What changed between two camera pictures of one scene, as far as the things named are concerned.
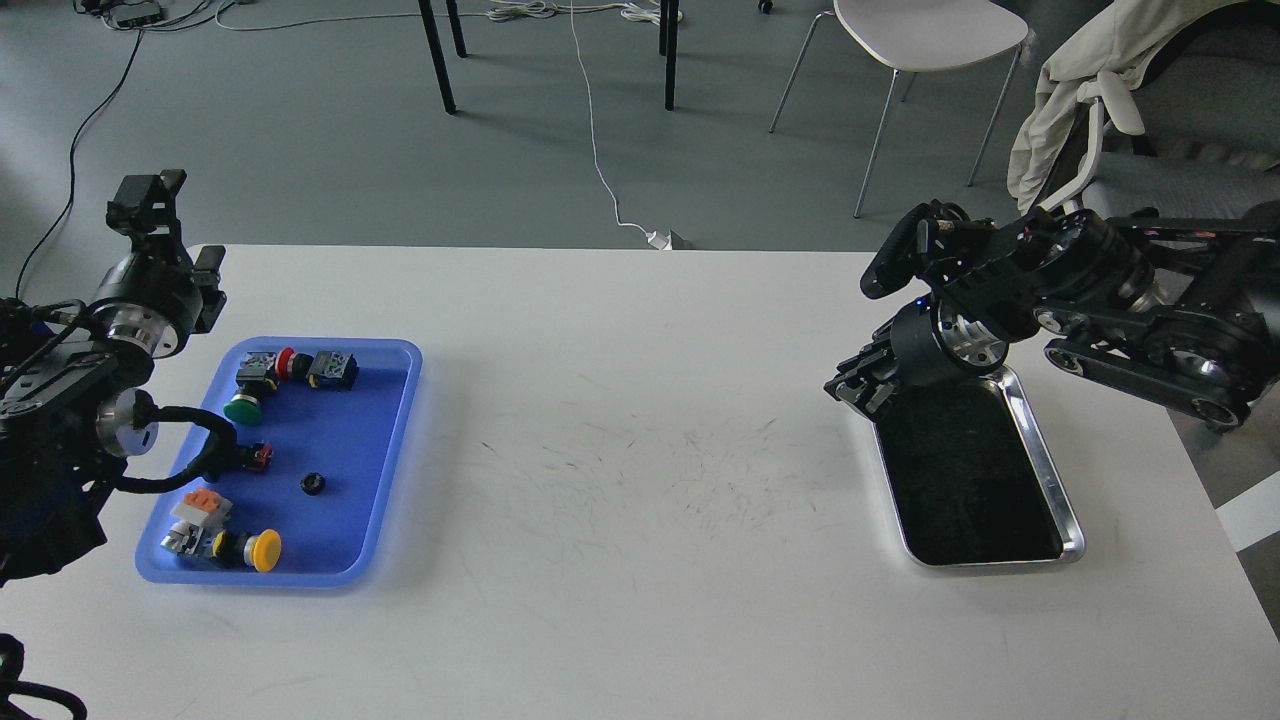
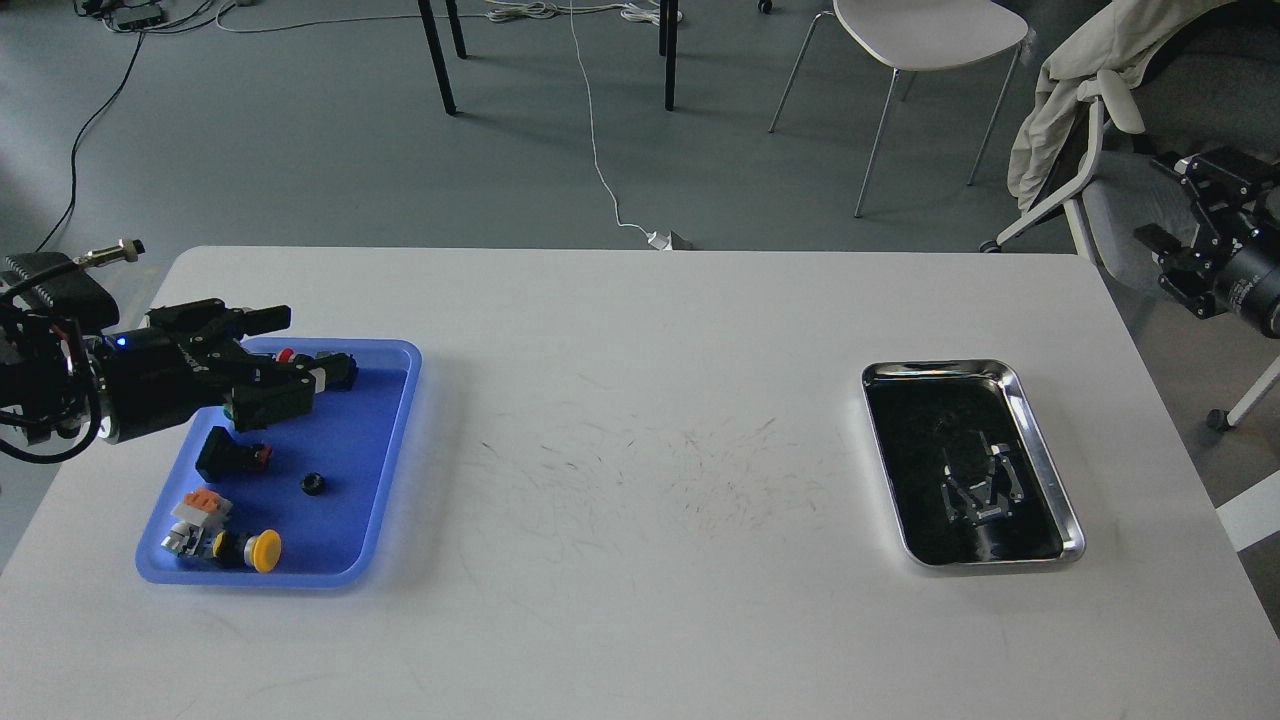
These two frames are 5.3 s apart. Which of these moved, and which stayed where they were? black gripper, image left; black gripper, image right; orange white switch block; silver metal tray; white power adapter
Moved: black gripper, image right; black gripper, image left
Stayed: white power adapter; silver metal tray; orange white switch block
